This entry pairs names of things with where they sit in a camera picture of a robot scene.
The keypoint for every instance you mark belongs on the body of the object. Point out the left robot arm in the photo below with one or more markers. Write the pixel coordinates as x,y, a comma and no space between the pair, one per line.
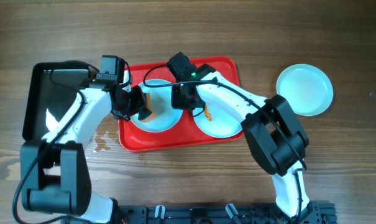
54,172

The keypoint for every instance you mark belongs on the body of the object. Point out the white plate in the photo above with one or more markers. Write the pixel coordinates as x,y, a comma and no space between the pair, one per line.
308,89
161,106
216,123

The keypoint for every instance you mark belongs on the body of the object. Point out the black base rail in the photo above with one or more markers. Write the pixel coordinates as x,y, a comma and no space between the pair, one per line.
269,213

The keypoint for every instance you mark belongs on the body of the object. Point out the black water basin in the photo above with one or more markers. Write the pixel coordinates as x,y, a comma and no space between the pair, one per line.
51,93

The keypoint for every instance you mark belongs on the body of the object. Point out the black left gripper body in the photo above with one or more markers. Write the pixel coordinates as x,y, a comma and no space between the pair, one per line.
137,101

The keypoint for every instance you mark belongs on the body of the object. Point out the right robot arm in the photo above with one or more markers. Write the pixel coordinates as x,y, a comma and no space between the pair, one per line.
275,137

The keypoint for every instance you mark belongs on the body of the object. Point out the orange green sponge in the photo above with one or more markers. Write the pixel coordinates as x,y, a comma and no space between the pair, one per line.
146,114

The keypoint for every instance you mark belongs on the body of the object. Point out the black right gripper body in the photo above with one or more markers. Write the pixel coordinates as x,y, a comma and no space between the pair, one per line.
181,98

